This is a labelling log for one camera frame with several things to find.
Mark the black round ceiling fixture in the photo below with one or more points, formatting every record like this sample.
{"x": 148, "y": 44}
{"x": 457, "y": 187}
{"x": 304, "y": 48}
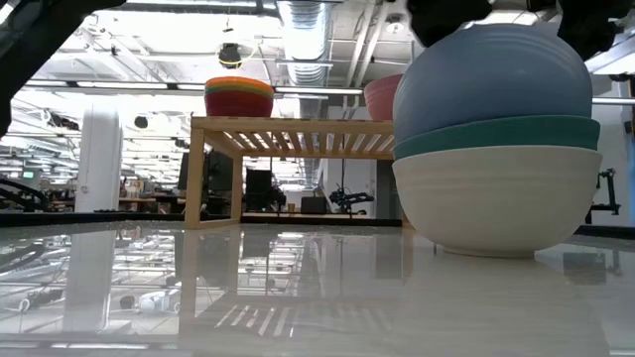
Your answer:
{"x": 141, "y": 122}

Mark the white round ceiling sensor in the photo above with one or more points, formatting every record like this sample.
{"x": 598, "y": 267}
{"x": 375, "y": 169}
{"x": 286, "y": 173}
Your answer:
{"x": 395, "y": 25}

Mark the black computer monitor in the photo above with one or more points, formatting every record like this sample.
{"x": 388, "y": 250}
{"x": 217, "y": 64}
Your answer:
{"x": 218, "y": 171}

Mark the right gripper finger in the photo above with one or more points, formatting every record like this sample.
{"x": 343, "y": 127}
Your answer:
{"x": 441, "y": 17}
{"x": 590, "y": 25}

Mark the black background robot arm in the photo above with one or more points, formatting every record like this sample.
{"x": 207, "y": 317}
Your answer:
{"x": 22, "y": 196}
{"x": 349, "y": 198}

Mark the large white bowl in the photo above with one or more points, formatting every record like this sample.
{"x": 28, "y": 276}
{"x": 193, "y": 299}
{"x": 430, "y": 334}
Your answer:
{"x": 496, "y": 198}

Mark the small orange bowl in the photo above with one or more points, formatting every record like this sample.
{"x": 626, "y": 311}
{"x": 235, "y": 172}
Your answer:
{"x": 238, "y": 81}

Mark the large pink bowl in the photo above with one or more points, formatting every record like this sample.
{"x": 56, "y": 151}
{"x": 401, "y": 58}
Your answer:
{"x": 384, "y": 99}

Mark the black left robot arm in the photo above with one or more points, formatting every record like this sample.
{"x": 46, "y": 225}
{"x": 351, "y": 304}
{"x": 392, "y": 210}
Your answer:
{"x": 35, "y": 39}

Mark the large blue bowl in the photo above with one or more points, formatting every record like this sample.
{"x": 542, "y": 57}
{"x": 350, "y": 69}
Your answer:
{"x": 491, "y": 74}

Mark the black metal table frame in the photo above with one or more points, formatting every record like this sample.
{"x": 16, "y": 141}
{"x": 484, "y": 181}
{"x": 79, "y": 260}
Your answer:
{"x": 124, "y": 218}

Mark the white column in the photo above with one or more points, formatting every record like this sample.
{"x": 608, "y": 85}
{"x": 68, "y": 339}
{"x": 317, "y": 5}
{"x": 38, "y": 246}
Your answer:
{"x": 99, "y": 158}

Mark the stack of red orange bowls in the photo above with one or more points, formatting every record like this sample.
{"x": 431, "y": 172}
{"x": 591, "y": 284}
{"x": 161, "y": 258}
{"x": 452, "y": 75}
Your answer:
{"x": 238, "y": 105}

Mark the large teal bowl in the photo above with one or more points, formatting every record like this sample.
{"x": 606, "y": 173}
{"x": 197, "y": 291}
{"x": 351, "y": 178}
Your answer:
{"x": 496, "y": 133}

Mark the black jointed stand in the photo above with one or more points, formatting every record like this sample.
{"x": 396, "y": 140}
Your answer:
{"x": 609, "y": 193}

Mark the small black box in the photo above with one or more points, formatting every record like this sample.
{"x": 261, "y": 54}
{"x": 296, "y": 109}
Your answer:
{"x": 313, "y": 205}

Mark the wooden slatted shelf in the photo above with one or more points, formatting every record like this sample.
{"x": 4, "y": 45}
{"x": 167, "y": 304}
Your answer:
{"x": 297, "y": 126}

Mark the black ceiling camera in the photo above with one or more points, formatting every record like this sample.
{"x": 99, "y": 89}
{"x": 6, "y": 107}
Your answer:
{"x": 229, "y": 54}

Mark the green sign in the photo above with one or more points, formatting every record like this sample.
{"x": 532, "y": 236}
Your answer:
{"x": 28, "y": 174}

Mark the long ceiling light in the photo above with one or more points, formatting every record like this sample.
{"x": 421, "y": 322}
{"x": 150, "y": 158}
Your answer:
{"x": 99, "y": 84}
{"x": 317, "y": 90}
{"x": 615, "y": 101}

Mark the silver ventilation duct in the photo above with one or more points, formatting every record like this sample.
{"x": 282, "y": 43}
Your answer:
{"x": 305, "y": 39}

